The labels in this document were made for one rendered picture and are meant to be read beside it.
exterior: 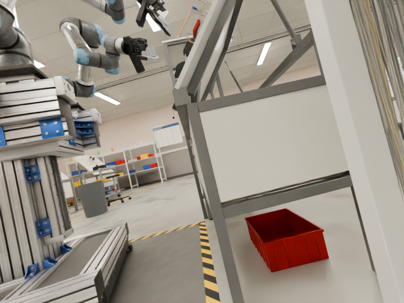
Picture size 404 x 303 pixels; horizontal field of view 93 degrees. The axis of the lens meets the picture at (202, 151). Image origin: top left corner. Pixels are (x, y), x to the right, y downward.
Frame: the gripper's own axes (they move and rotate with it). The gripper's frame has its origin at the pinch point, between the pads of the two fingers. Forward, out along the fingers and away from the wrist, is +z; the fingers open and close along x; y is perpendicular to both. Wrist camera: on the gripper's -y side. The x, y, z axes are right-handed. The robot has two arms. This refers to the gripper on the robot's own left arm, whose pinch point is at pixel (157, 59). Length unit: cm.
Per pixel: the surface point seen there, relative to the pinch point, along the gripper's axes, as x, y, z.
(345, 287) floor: -34, -50, 111
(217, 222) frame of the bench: -45, -33, 60
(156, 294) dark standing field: -67, -83, 45
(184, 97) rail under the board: -24.5, -1.1, 32.7
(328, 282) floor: -33, -54, 107
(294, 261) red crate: -27, -62, 96
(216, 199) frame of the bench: -40, -27, 57
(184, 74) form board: -19.5, 5.2, 29.0
